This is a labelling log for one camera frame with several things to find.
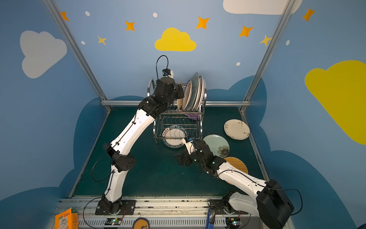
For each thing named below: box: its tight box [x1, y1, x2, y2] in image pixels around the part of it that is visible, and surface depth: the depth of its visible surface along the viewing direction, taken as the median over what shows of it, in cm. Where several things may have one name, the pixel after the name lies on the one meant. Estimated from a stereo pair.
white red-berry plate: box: [223, 118, 251, 141], surface depth 110 cm
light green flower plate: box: [202, 134, 230, 159], surface depth 101 cm
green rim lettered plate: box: [161, 124, 189, 149], surface depth 101 cm
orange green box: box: [54, 208, 79, 229], surface depth 69 cm
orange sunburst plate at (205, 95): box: [202, 79, 208, 110], surface depth 78 cm
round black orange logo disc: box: [132, 217, 151, 229], surface depth 72 cm
